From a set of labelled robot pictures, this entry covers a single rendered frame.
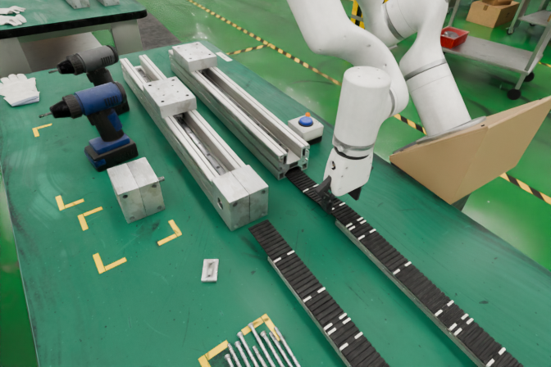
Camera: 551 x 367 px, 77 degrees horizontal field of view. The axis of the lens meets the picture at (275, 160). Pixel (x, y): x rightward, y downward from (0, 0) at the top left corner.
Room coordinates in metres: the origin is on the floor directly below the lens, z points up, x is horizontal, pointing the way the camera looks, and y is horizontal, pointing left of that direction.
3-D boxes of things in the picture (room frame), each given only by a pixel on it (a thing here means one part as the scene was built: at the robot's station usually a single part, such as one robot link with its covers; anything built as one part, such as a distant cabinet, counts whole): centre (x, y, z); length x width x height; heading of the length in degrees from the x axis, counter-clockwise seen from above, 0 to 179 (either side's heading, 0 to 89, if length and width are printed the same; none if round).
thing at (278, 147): (1.06, 0.18, 0.82); 0.80 x 0.10 x 0.09; 35
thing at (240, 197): (0.59, 0.07, 0.83); 0.12 x 0.09 x 0.10; 125
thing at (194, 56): (1.26, 0.32, 0.87); 0.16 x 0.11 x 0.07; 35
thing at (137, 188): (0.60, 0.32, 0.83); 0.11 x 0.10 x 0.10; 125
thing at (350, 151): (0.58, -0.15, 1.01); 0.09 x 0.08 x 0.03; 125
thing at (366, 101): (0.58, -0.16, 1.09); 0.09 x 0.08 x 0.13; 128
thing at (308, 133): (0.90, -0.08, 0.81); 0.10 x 0.08 x 0.06; 125
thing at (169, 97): (0.95, 0.34, 0.87); 0.16 x 0.11 x 0.07; 35
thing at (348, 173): (0.58, -0.16, 0.95); 0.10 x 0.07 x 0.11; 125
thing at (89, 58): (0.98, 0.59, 0.89); 0.20 x 0.08 x 0.22; 141
